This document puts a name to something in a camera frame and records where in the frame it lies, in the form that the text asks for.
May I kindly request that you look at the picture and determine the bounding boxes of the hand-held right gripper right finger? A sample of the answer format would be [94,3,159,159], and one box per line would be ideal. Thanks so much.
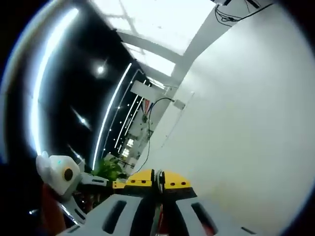
[157,169,261,236]

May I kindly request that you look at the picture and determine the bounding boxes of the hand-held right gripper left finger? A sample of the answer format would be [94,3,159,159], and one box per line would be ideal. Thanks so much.
[59,168,158,236]

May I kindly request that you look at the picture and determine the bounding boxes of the green potted plant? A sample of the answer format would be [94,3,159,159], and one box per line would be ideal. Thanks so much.
[92,157,125,181]

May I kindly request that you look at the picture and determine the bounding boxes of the round ceiling spotlight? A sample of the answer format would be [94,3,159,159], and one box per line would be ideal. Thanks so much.
[71,107,92,130]
[92,59,110,79]

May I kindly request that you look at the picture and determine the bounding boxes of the short ceiling light strip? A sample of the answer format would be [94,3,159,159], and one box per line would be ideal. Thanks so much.
[92,62,133,171]

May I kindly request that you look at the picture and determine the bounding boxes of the long ceiling light strip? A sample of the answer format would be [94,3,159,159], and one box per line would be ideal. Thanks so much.
[29,7,80,159]

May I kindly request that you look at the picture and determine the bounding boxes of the long black cable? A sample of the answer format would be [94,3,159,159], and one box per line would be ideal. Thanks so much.
[214,1,274,24]

